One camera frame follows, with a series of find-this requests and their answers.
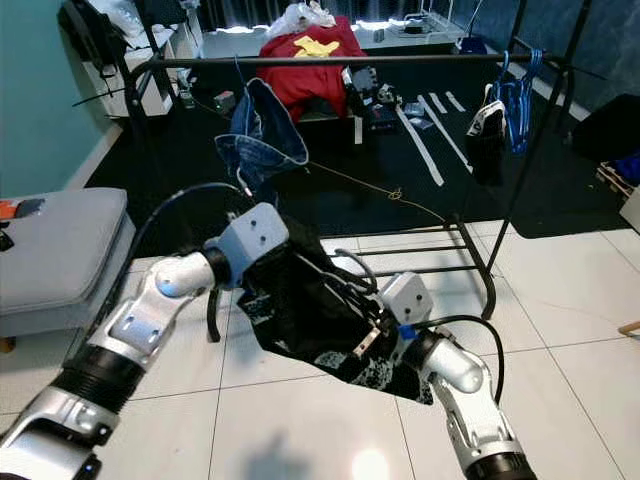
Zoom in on blue crumpled cloth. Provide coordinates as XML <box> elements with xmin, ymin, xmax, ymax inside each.
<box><xmin>615</xmin><ymin>150</ymin><xmax>640</xmax><ymax>183</ymax></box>

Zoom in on orange and black tool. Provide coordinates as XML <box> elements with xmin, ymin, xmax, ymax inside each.
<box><xmin>0</xmin><ymin>198</ymin><xmax>46</xmax><ymax>219</ymax></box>

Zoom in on black printed t-shirt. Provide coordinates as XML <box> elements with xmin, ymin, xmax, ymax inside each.
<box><xmin>240</xmin><ymin>215</ymin><xmax>436</xmax><ymax>406</ymax></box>

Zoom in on red cloth with yellow star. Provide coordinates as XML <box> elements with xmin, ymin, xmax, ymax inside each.
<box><xmin>258</xmin><ymin>22</ymin><xmax>371</xmax><ymax>121</ymax></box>

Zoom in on white shelf unit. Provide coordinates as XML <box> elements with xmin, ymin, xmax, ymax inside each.
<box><xmin>100</xmin><ymin>0</ymin><xmax>206</xmax><ymax>116</ymax></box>

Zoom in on wooden pallet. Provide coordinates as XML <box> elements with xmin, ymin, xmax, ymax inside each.
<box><xmin>595</xmin><ymin>160</ymin><xmax>640</xmax><ymax>196</ymax></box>

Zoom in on black metal clothes rack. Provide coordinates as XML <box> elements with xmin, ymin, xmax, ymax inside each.
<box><xmin>125</xmin><ymin>0</ymin><xmax>596</xmax><ymax>321</ymax></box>

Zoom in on white drawer unit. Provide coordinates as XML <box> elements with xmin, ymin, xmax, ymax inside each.
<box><xmin>620</xmin><ymin>185</ymin><xmax>640</xmax><ymax>231</ymax></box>

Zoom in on black shirt with white label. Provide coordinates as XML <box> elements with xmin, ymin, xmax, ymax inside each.
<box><xmin>465</xmin><ymin>85</ymin><xmax>511</xmax><ymax>186</ymax></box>

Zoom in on white plastic bag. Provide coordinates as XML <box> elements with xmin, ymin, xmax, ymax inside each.
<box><xmin>265</xmin><ymin>0</ymin><xmax>336</xmax><ymax>36</ymax></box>

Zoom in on black mechanical device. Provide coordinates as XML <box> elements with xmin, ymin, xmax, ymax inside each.
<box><xmin>350</xmin><ymin>65</ymin><xmax>381</xmax><ymax>106</ymax></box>

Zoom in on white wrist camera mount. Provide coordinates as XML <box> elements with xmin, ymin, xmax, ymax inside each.
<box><xmin>380</xmin><ymin>270</ymin><xmax>436</xmax><ymax>326</ymax></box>
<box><xmin>218</xmin><ymin>203</ymin><xmax>291</xmax><ymax>286</ymax></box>

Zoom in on black duffel bag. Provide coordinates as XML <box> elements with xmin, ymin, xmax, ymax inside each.
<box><xmin>570</xmin><ymin>92</ymin><xmax>640</xmax><ymax>161</ymax></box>

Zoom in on black flat box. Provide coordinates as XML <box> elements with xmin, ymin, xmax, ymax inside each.
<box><xmin>370</xmin><ymin>105</ymin><xmax>401</xmax><ymax>131</ymax></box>

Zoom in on blue floor mop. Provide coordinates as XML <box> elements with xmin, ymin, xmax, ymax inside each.
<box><xmin>460</xmin><ymin>0</ymin><xmax>491</xmax><ymax>53</ymax></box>

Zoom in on thin yellow cord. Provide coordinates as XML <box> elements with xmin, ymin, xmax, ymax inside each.
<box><xmin>305</xmin><ymin>160</ymin><xmax>451</xmax><ymax>226</ymax></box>

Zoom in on blue denim shorts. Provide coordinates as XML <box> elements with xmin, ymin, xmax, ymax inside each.
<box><xmin>215</xmin><ymin>78</ymin><xmax>311</xmax><ymax>206</ymax></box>

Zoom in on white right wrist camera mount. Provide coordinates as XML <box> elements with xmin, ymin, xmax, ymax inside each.
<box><xmin>380</xmin><ymin>270</ymin><xmax>436</xmax><ymax>326</ymax></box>

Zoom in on blue plastic hanger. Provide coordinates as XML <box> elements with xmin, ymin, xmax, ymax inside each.
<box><xmin>234</xmin><ymin>55</ymin><xmax>256</xmax><ymax>91</ymax></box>
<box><xmin>508</xmin><ymin>48</ymin><xmax>536</xmax><ymax>151</ymax></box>
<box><xmin>522</xmin><ymin>48</ymin><xmax>546</xmax><ymax>156</ymax></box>
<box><xmin>495</xmin><ymin>50</ymin><xmax>521</xmax><ymax>126</ymax></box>

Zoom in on black floor mat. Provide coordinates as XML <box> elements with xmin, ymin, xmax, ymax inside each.
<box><xmin>85</xmin><ymin>40</ymin><xmax>640</xmax><ymax>256</ymax></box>

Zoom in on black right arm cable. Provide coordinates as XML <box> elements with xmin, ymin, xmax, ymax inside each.
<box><xmin>425</xmin><ymin>315</ymin><xmax>506</xmax><ymax>401</ymax></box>

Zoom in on grey wire hanger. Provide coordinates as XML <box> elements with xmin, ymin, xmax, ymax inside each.
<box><xmin>300</xmin><ymin>245</ymin><xmax>381</xmax><ymax>321</ymax></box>

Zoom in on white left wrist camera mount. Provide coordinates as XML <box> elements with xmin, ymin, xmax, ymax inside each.
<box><xmin>218</xmin><ymin>203</ymin><xmax>291</xmax><ymax>286</ymax></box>

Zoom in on black backpack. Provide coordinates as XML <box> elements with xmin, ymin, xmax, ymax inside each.
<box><xmin>60</xmin><ymin>0</ymin><xmax>126</xmax><ymax>71</ymax></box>

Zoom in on grey cushioned bench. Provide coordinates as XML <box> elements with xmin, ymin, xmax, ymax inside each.
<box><xmin>0</xmin><ymin>188</ymin><xmax>136</xmax><ymax>346</ymax></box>

